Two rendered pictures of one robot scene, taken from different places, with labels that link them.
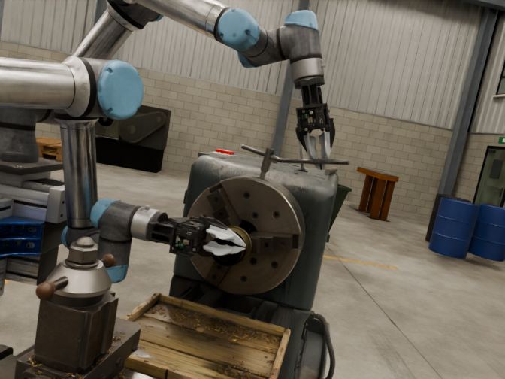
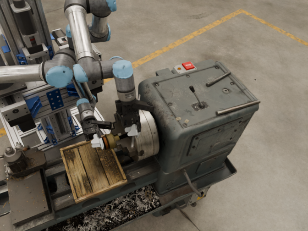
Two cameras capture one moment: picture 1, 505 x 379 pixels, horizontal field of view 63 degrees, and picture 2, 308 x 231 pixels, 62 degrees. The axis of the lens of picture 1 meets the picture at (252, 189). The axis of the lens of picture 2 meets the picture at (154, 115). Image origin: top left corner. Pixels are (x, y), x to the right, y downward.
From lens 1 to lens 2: 1.29 m
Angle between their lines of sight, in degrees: 58
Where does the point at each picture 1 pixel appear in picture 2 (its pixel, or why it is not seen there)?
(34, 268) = not seen: hidden behind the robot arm
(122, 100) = (57, 82)
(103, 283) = (11, 160)
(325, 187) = (173, 133)
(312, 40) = (119, 84)
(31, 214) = not seen: hidden behind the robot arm
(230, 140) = not seen: outside the picture
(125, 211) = (80, 110)
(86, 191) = (79, 92)
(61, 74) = (34, 74)
